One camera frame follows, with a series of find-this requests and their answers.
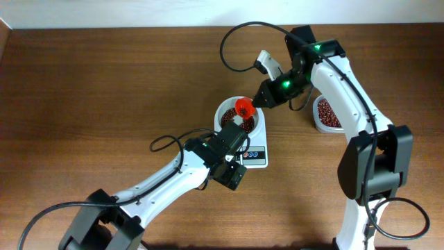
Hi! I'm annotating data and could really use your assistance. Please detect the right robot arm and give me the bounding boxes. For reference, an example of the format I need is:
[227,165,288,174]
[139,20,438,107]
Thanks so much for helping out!
[253,26,413,249]

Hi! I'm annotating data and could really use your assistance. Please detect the white round bowl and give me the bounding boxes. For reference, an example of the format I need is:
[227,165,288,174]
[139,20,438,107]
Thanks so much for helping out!
[214,96,265,138]

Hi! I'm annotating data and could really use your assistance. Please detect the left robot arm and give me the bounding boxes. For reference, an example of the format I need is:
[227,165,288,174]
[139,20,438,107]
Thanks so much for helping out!
[58,122,249,249]

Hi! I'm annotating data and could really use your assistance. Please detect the white digital kitchen scale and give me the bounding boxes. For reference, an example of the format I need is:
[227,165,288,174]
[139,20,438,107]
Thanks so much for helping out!
[233,112,268,169]

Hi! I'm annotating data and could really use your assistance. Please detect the clear plastic food container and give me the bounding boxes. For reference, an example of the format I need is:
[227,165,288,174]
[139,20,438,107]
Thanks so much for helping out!
[313,95,344,133]

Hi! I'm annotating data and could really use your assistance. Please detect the red beans in bowl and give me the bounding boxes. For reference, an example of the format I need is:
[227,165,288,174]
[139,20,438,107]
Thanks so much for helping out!
[221,108,255,133]

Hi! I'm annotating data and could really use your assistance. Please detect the orange plastic measuring scoop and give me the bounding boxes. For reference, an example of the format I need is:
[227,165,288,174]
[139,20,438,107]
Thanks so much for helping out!
[235,97,256,119]

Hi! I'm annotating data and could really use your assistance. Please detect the red adzuki beans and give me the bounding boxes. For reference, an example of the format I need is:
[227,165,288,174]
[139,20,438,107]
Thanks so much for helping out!
[318,99,341,128]

